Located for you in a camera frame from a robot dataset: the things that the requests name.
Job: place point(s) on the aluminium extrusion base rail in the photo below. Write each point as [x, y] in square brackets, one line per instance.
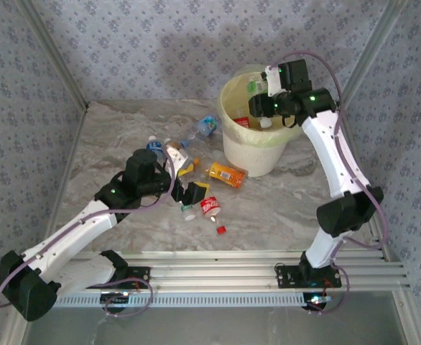
[214, 273]

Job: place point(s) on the blue label white cap bottle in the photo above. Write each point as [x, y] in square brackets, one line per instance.
[155, 145]

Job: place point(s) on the white ribbed plastic bin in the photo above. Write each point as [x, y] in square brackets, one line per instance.
[250, 158]

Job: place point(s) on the small green label bottle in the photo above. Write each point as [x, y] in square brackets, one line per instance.
[189, 215]

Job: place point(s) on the yellow orange juice bottle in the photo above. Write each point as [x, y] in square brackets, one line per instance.
[228, 175]

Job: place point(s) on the aluminium table side rail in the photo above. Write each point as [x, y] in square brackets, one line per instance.
[73, 143]
[358, 143]

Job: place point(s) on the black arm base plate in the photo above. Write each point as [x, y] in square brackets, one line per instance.
[286, 276]
[138, 275]

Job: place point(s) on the small black controller board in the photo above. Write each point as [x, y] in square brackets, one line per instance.
[117, 298]
[314, 300]

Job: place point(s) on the colourful blue label clear bottle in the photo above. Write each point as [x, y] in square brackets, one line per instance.
[207, 125]

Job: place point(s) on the beige red label bottle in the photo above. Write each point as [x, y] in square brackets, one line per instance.
[172, 144]

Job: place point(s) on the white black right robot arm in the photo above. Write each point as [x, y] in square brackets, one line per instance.
[329, 154]

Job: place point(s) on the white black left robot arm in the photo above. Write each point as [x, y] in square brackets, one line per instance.
[74, 230]

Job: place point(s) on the red label red cap bottle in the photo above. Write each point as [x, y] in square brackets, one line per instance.
[209, 205]

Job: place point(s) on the aluminium frame post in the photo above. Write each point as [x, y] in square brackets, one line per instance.
[55, 50]
[372, 50]

